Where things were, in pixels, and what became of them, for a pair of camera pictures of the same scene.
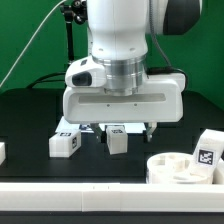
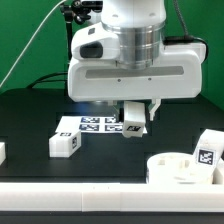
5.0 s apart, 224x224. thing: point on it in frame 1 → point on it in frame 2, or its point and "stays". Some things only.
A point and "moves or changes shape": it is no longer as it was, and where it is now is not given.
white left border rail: x=2 y=152 stays
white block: x=116 y=139 moves or changes shape
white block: x=208 y=152 stays
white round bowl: x=173 y=168 stays
